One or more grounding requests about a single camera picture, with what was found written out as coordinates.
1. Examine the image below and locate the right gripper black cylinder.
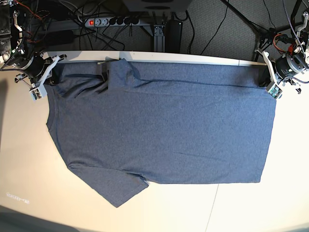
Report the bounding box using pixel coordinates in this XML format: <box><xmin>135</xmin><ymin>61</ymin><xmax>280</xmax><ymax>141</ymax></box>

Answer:
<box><xmin>14</xmin><ymin>54</ymin><xmax>67</xmax><ymax>91</ymax></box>

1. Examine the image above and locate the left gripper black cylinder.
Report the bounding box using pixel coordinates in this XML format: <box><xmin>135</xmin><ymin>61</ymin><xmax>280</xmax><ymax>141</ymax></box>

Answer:
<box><xmin>255</xmin><ymin>49</ymin><xmax>309</xmax><ymax>94</ymax></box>

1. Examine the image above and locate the blue-grey T-shirt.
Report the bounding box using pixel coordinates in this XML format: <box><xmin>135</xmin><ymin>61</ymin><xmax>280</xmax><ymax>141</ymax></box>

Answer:
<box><xmin>46</xmin><ymin>59</ymin><xmax>276</xmax><ymax>207</ymax></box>

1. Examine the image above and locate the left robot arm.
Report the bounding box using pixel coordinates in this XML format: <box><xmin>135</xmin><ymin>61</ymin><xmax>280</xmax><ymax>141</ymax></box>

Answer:
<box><xmin>256</xmin><ymin>0</ymin><xmax>309</xmax><ymax>100</ymax></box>

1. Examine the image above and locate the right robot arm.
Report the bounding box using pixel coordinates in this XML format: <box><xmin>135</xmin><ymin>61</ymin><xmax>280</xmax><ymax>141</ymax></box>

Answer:
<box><xmin>0</xmin><ymin>0</ymin><xmax>61</xmax><ymax>88</ymax></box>

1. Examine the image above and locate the black box under table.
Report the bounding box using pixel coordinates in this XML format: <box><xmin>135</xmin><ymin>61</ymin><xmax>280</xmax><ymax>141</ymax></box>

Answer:
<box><xmin>35</xmin><ymin>30</ymin><xmax>75</xmax><ymax>46</ymax></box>

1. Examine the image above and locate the black tripod stand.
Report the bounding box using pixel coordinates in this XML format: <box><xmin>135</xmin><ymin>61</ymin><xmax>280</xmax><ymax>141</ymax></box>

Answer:
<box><xmin>221</xmin><ymin>0</ymin><xmax>277</xmax><ymax>51</ymax></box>

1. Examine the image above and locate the white power strip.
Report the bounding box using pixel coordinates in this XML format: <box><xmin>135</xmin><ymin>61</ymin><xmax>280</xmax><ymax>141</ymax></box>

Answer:
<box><xmin>85</xmin><ymin>16</ymin><xmax>141</xmax><ymax>28</ymax></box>

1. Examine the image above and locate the black power adapter brick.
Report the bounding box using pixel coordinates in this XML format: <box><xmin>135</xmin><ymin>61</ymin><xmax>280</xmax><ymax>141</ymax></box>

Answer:
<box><xmin>165</xmin><ymin>20</ymin><xmax>183</xmax><ymax>54</ymax></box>

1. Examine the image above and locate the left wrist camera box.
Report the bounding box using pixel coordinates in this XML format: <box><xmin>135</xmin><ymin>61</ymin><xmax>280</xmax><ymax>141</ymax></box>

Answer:
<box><xmin>266</xmin><ymin>82</ymin><xmax>282</xmax><ymax>100</ymax></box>

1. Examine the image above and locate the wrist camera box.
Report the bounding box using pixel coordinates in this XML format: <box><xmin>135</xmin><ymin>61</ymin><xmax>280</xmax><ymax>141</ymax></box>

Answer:
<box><xmin>266</xmin><ymin>82</ymin><xmax>282</xmax><ymax>100</ymax></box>
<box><xmin>29</xmin><ymin>85</ymin><xmax>47</xmax><ymax>101</ymax></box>

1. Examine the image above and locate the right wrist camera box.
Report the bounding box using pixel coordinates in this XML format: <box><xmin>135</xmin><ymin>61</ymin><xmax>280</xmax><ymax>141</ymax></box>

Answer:
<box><xmin>29</xmin><ymin>85</ymin><xmax>47</xmax><ymax>101</ymax></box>

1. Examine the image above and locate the aluminium frame post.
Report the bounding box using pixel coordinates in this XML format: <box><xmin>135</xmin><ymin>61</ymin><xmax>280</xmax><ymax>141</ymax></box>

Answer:
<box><xmin>153</xmin><ymin>25</ymin><xmax>165</xmax><ymax>53</ymax></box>

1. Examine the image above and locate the grey base camera mount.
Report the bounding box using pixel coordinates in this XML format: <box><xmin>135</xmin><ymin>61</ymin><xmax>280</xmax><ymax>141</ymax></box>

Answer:
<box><xmin>123</xmin><ymin>0</ymin><xmax>192</xmax><ymax>12</ymax></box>

